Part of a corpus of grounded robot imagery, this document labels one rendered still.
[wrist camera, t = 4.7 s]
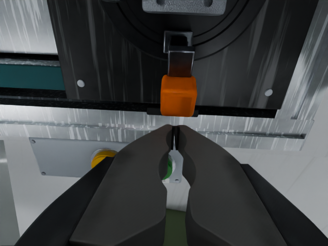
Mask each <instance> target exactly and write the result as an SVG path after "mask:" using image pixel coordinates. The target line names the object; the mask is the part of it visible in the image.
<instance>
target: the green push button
mask: <svg viewBox="0 0 328 246"><path fill-rule="evenodd" d="M171 174H172V161H171V160H170V159H168V168H167V175H166V176H165V177H164V178H163V179H162V180H165V179H167V178H168V177H170V175H171Z"/></svg>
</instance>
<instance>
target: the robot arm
mask: <svg viewBox="0 0 328 246"><path fill-rule="evenodd" d="M174 138H175V148H176V150H178V152H179V153H180V154H181V155H182V157H183V159H184V160H183V169H182V175H183V176H184V177H185V179H186V180H187V181H188V183H189V185H190V189H189V193H188V200H187V207H186V215H185V227H186V237H187V244H188V246H328V238H327V237H326V236H325V235H324V233H323V232H322V231H321V230H320V229H319V228H318V227H317V226H316V225H315V224H314V223H313V222H312V221H311V220H310V219H309V218H308V217H307V216H306V215H305V214H304V213H303V212H302V211H300V210H299V209H298V208H297V207H296V206H295V205H294V204H293V203H291V202H290V201H289V200H288V199H287V198H286V197H285V196H284V195H283V194H281V193H280V192H279V191H278V190H277V189H276V188H275V187H274V186H272V185H271V184H270V183H269V182H268V181H267V180H266V179H265V178H263V177H262V176H261V175H260V174H259V173H258V172H257V171H256V170H255V169H253V168H252V167H251V166H250V165H249V164H241V163H240V162H239V161H238V160H236V159H235V158H234V157H233V156H232V155H231V154H230V153H229V152H227V151H226V150H225V149H224V148H222V147H221V146H219V145H218V144H217V143H215V142H214V141H212V140H210V139H208V138H207V137H205V136H203V135H202V134H200V133H198V132H197V131H195V130H193V129H191V128H190V127H188V126H186V125H178V126H172V125H170V124H165V125H163V126H161V127H159V128H158V129H156V130H154V131H152V132H150V133H148V134H146V135H144V136H142V137H140V138H138V139H136V140H135V141H133V142H131V143H130V144H128V145H127V146H125V147H124V148H123V149H121V150H120V151H119V152H118V153H117V154H115V155H114V156H113V157H108V156H106V157H105V158H104V159H103V160H102V161H101V162H99V163H98V164H97V165H96V166H95V167H93V168H92V169H91V170H90V171H89V172H87V173H86V174H85V175H84V176H83V177H81V178H80V179H79V180H78V181H77V182H76V183H74V184H73V185H72V186H71V187H70V188H68V189H67V190H66V191H65V192H64V193H63V194H62V195H60V196H59V197H58V198H57V199H56V200H55V201H54V202H53V203H51V204H50V205H49V206H48V207H47V208H46V209H45V210H44V211H43V212H42V213H41V214H40V215H39V216H38V217H37V219H36V220H35V221H34V222H33V223H32V224H31V225H30V226H29V228H28V229H27V230H26V231H25V232H24V233H23V234H22V236H21V237H20V238H19V240H18V241H17V242H16V244H15V245H14V246H163V244H164V231H165V218H166V201H167V189H166V187H165V185H164V184H163V182H162V179H163V178H164V177H165V176H166V175H167V168H168V154H169V152H170V151H171V150H173V145H174Z"/></svg>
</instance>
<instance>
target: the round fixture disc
mask: <svg viewBox="0 0 328 246"><path fill-rule="evenodd" d="M99 1H100V4H101V6H102V8H103V10H104V12H105V14H106V16H107V17H108V19H109V21H110V22H111V23H112V25H113V26H114V28H115V29H116V30H117V31H118V33H119V34H120V35H121V36H122V37H123V38H124V39H125V40H126V41H127V42H128V43H130V44H131V45H132V46H133V47H135V48H136V49H138V50H139V51H141V52H143V53H145V54H146V55H148V56H151V57H153V58H156V59H159V60H162V61H168V53H164V52H163V49H164V31H165V30H188V31H193V42H192V46H194V48H195V56H194V61H197V60H201V59H204V58H207V57H209V56H212V55H214V54H216V53H218V52H220V51H222V50H223V49H225V48H226V47H228V46H229V45H231V44H232V43H233V42H234V41H236V40H237V39H238V38H239V37H240V36H241V35H242V34H243V33H244V32H245V31H246V30H247V29H248V27H249V26H250V25H251V24H252V22H253V21H254V20H255V18H256V17H257V15H258V14H259V12H260V10H261V9H262V7H263V5H264V3H265V1H266V0H227V1H226V7H225V12H224V14H222V15H220V16H199V15H177V14H154V13H147V12H145V11H144V10H143V8H142V0H124V2H106V1H102V0H99Z"/></svg>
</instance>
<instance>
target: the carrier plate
mask: <svg viewBox="0 0 328 246"><path fill-rule="evenodd" d="M318 1H319V0H266V1H265V3H264V5H263V7H262V9H261V10H260V12H259V14H258V15H257V17H256V18H255V20H254V21H253V22H252V24H251V25H250V26H249V27H248V29H247V30H246V31H245V32H244V33H243V34H242V35H241V36H240V37H239V38H238V39H237V40H236V41H234V42H233V43H232V44H231V45H229V46H228V47H226V48H225V49H223V50H222V51H220V52H218V53H216V54H214V55H212V56H209V57H207V58H204V59H201V60H197V61H194V63H193V69H192V76H194V77H195V79H196V86H197V99H196V104H195V105H199V106H219V107H238V108H258V109H278V110H280V109H281V108H282V105H283V102H284V99H285V96H286V93H287V90H288V87H289V84H290V81H291V78H292V76H293V73H294V70H295V67H296V64H297V61H298V59H299V56H300V53H301V50H302V47H303V45H304V42H305V39H306V36H307V33H308V30H309V27H310V24H311V21H312V18H313V16H314V13H315V10H316V7H317V4H318ZM47 5H48V10H49V15H50V19H51V24H52V28H53V33H54V38H55V43H56V48H57V53H58V57H59V62H60V66H61V73H62V77H63V82H64V87H65V91H66V96H67V99H72V100H92V101H111V102H131V103H160V104H161V85H162V78H163V76H164V75H167V63H168V62H167V61H162V60H159V59H156V58H153V57H151V56H148V55H146V54H145V53H143V52H141V51H139V50H138V49H136V48H135V47H133V46H132V45H131V44H130V43H128V42H127V41H126V40H125V39H124V38H123V37H122V36H121V35H120V34H119V33H118V31H117V30H116V29H115V28H114V26H113V25H112V23H111V22H110V21H109V19H108V17H107V16H106V14H105V12H104V10H103V8H102V6H101V4H100V1H99V0H47Z"/></svg>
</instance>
